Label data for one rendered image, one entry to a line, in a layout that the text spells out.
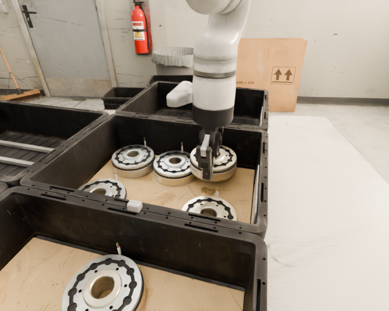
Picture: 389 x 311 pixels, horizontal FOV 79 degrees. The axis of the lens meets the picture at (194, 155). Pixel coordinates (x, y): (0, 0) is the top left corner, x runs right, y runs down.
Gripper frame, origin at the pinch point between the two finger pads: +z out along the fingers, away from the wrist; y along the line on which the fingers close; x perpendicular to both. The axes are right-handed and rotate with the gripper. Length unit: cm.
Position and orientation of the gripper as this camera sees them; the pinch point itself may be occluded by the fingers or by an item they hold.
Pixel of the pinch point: (210, 166)
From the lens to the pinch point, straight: 50.2
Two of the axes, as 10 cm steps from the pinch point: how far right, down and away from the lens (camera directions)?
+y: 2.8, -5.3, 8.0
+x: -9.6, -1.5, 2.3
